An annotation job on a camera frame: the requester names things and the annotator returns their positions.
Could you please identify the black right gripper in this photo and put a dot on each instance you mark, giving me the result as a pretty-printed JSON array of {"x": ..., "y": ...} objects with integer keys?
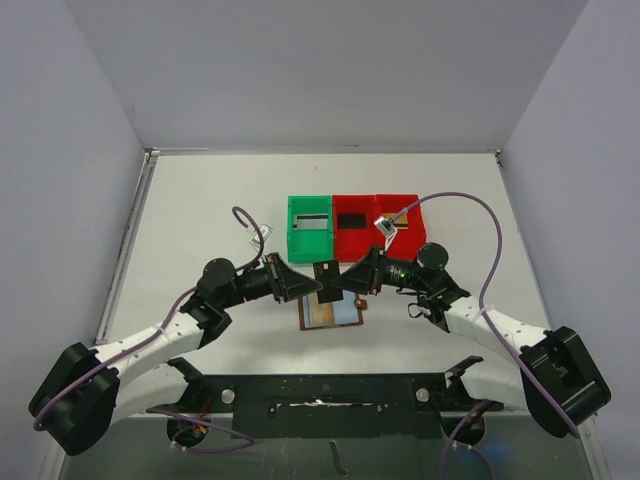
[{"x": 375, "y": 270}]

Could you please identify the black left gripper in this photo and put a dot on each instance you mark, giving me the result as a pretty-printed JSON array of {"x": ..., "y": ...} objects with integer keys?
[{"x": 284, "y": 282}]

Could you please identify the brown leather card holder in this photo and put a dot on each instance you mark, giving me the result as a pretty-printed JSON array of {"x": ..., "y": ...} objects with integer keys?
[{"x": 347, "y": 312}]

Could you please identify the gold card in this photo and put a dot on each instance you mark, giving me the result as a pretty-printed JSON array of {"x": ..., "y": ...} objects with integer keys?
[
  {"x": 321, "y": 315},
  {"x": 402, "y": 223}
]

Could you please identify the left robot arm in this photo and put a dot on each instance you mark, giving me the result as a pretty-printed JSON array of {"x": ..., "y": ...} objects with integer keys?
[{"x": 77, "y": 400}]

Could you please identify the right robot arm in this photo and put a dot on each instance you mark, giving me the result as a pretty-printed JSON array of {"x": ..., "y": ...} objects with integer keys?
[{"x": 553, "y": 375}]

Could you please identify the black card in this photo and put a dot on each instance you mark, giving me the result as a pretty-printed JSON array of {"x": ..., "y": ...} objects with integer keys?
[{"x": 351, "y": 221}]

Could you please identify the red bin right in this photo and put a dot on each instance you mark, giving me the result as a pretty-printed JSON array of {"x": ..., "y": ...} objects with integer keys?
[{"x": 407, "y": 242}]

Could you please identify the red bin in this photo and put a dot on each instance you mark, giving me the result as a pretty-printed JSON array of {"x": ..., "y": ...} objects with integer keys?
[
  {"x": 351, "y": 245},
  {"x": 407, "y": 242}
]

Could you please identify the red bin middle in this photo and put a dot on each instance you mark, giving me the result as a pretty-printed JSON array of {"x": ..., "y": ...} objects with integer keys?
[{"x": 351, "y": 245}]

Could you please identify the green bin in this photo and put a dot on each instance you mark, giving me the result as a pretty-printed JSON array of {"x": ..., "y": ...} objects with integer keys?
[{"x": 309, "y": 246}]

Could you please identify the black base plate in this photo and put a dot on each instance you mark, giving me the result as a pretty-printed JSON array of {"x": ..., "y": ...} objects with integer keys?
[{"x": 327, "y": 406}]

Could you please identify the aluminium left rail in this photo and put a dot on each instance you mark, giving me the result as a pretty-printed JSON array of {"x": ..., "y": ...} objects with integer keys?
[{"x": 127, "y": 245}]

